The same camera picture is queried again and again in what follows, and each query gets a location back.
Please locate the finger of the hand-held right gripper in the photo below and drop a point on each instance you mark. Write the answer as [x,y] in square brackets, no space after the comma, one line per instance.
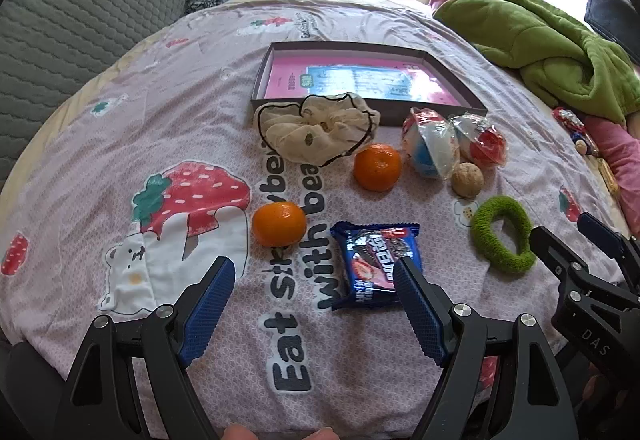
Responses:
[555,255]
[602,232]

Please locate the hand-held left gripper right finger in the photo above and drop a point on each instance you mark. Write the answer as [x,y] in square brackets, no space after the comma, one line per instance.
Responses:
[420,315]

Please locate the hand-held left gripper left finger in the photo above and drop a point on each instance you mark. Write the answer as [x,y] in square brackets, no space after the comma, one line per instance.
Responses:
[212,305]

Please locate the blue cookie packet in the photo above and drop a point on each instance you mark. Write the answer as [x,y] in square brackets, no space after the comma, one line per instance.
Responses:
[370,260]

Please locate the orange tangerine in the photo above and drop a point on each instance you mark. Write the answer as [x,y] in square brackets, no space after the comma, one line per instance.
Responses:
[377,167]
[279,224]

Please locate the walnut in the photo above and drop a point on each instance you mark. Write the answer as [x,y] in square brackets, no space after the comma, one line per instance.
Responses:
[467,180]

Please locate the egg-shaped packet with red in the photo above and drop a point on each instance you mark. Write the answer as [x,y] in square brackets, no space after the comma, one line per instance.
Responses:
[482,145]

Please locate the egg-shaped packet with blue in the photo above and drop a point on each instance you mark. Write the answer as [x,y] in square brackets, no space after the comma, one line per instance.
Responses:
[435,150]

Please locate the beige scrunchie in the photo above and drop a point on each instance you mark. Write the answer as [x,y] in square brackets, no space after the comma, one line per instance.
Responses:
[295,130]

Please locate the shallow grey cardboard box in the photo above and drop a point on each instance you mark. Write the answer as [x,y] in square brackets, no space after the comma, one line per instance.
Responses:
[350,49]

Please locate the person's left hand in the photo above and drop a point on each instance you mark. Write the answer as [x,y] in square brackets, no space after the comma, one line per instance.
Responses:
[240,432]

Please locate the yellow snack packet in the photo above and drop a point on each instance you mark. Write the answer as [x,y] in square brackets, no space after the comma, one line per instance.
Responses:
[607,177]

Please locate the pink cloth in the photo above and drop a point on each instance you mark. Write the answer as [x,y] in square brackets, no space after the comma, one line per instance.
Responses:
[620,145]

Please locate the small toy figure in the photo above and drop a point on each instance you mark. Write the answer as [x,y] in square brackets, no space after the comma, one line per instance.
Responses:
[585,145]

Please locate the red candy packet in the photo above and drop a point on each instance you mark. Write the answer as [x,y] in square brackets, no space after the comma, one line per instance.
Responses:
[567,118]

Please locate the printed pink bed sheet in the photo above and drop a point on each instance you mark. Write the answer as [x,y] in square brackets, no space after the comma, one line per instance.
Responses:
[150,120]

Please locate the green blanket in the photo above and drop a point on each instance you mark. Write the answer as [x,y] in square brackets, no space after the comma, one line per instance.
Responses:
[540,35]

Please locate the black television screen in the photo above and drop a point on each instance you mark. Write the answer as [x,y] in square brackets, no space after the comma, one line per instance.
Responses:
[610,15]

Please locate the pink book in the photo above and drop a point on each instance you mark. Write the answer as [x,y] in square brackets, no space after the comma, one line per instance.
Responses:
[285,80]

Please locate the dark patterned cloth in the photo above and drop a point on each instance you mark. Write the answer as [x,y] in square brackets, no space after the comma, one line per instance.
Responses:
[210,0]

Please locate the grey quilted headboard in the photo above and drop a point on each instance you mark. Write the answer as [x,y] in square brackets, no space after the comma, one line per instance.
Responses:
[90,10]

